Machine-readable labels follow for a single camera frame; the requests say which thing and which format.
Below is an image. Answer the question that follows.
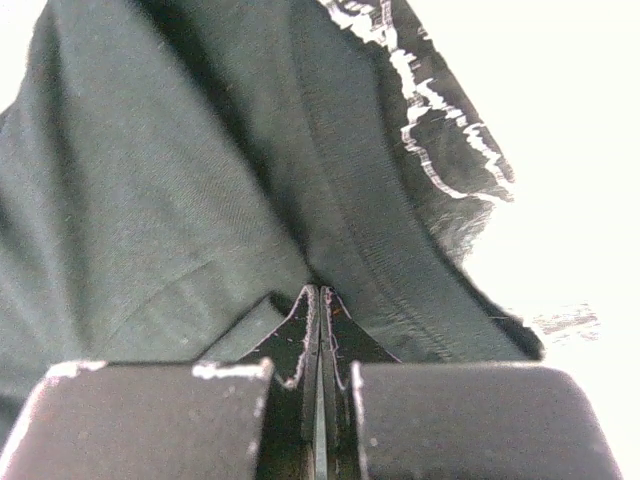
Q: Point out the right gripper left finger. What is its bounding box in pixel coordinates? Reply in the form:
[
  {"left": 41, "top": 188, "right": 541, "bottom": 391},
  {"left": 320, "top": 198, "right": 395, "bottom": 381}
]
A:
[{"left": 239, "top": 285, "right": 320, "bottom": 479}]

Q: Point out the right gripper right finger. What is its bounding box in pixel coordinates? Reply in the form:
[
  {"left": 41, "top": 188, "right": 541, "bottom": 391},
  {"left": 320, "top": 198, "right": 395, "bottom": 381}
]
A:
[{"left": 319, "top": 287, "right": 399, "bottom": 479}]

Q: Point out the black polo shirt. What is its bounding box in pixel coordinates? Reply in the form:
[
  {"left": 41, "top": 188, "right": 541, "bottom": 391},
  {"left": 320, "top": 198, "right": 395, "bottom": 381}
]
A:
[{"left": 1, "top": 1, "right": 542, "bottom": 433}]

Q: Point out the black marbled table mat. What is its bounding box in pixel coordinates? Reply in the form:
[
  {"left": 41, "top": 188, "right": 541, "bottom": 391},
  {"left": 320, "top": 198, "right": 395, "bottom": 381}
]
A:
[{"left": 323, "top": 1, "right": 603, "bottom": 350}]

